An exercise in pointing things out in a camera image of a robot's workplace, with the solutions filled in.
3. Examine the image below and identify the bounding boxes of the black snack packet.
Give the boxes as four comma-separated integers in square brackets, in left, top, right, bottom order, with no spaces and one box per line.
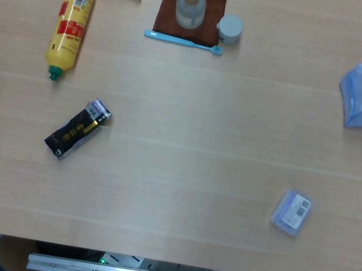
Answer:
[41,91,115,167]

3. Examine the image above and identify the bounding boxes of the light blue toothbrush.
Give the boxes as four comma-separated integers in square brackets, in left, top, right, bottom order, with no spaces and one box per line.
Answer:
[142,29,225,57]

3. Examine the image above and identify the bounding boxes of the frosted glass bottle wooden cap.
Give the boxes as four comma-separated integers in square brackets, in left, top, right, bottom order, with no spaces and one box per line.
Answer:
[171,0,208,31]

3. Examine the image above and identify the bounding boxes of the brown folded cloth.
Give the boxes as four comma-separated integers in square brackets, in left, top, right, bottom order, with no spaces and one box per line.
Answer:
[151,0,227,49]

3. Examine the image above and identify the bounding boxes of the small grey jar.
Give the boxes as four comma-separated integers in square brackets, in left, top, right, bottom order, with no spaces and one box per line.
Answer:
[214,12,247,47]

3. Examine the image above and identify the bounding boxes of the purple box in clear case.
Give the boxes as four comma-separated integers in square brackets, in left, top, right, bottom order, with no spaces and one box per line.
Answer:
[268,186,317,239]

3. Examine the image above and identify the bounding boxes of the yellow squeeze bottle green cap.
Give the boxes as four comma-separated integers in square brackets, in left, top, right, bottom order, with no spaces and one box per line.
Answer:
[40,0,96,86]

